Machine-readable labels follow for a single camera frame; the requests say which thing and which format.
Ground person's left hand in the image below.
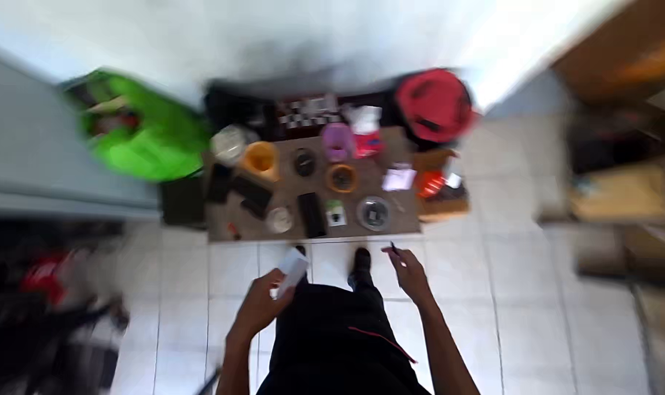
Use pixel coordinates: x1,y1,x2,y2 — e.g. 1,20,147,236
234,267,297,340

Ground person's right hand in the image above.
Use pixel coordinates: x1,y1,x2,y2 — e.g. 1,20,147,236
382,246,432,306

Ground white paper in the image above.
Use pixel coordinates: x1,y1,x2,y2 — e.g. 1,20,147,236
276,248,310,300

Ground person's left forearm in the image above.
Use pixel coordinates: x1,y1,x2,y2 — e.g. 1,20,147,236
216,327,254,395

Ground person's right forearm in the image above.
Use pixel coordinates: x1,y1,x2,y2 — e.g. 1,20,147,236
418,296,481,395

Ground person's legs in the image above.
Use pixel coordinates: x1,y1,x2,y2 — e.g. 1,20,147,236
295,245,385,316

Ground clear lidded round container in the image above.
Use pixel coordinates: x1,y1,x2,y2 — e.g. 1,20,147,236
357,196,391,232

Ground brown table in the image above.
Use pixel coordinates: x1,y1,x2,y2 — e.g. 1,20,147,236
203,127,422,242

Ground white round lid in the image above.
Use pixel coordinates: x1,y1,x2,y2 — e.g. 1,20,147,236
266,207,294,234

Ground cardboard box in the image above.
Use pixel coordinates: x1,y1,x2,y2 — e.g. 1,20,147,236
412,150,470,223

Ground black rectangular case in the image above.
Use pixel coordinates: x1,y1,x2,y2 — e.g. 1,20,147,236
297,192,328,239

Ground green and white card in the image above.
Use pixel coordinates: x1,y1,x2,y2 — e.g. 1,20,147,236
326,199,347,227

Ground light purple paper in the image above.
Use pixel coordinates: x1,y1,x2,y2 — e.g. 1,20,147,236
382,162,417,192

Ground red plastic packet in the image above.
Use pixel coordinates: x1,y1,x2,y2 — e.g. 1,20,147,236
418,170,445,198

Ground black rectangular box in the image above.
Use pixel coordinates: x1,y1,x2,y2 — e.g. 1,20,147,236
231,173,273,219

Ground person's body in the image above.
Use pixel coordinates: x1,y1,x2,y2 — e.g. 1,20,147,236
257,283,432,395

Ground orange round bowl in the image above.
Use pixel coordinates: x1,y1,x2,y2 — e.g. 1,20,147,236
327,164,358,193

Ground black rectangular pouch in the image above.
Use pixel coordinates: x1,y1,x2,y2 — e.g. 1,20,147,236
206,163,232,204

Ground dark green box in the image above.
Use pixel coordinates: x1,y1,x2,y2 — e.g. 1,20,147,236
160,174,207,229

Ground black round dish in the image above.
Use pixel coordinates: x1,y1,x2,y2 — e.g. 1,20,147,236
294,148,317,177

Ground yellow orange cup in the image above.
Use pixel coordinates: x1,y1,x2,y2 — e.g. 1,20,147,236
243,141,281,182

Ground pink and white packet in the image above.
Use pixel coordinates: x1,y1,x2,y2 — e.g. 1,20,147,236
350,105,385,160

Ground purple cup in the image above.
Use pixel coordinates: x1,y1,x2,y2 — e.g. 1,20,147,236
322,122,355,163

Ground clear round plastic container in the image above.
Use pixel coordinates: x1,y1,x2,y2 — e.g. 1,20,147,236
211,124,259,167

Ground red round bag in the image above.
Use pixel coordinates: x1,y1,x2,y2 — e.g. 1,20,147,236
396,68,476,143

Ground black and white checkered box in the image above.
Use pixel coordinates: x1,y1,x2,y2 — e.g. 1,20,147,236
276,94,342,139

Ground black bag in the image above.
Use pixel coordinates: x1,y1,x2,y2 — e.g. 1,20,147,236
205,79,267,132

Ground green bag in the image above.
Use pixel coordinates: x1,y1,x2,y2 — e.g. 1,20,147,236
63,68,210,182

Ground tan cardboard carton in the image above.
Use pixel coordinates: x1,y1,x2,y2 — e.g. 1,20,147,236
571,163,665,224

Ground brown wooden cabinet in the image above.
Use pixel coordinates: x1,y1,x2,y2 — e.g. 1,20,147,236
550,0,665,106

